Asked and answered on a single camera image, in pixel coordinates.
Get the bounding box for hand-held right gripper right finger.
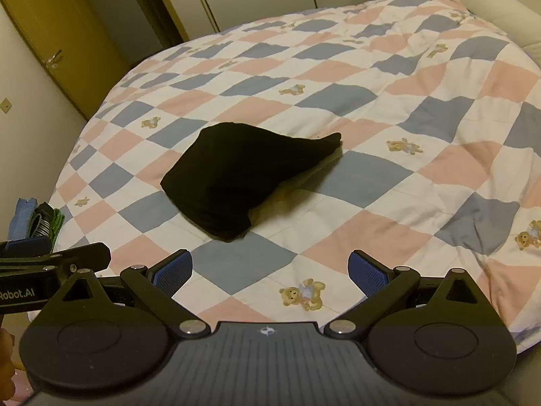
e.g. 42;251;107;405
323;250;479;340

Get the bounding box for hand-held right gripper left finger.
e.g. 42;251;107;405
63;249;211;340

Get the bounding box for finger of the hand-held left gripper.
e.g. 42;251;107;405
0;242;112;276
0;237;52;260

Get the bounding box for black pants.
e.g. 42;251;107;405
160;122;342;243

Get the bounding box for person's left hand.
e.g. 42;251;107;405
0;329;16;397

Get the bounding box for blue folded cloth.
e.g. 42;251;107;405
11;197;38;241

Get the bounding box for green packet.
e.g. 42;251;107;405
30;203;67;248

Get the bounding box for checkered teddy bear quilt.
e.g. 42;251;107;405
48;0;541;354

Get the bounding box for brown cardboard box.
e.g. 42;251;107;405
0;0;130;121

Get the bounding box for white padded headboard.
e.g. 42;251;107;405
451;0;541;74

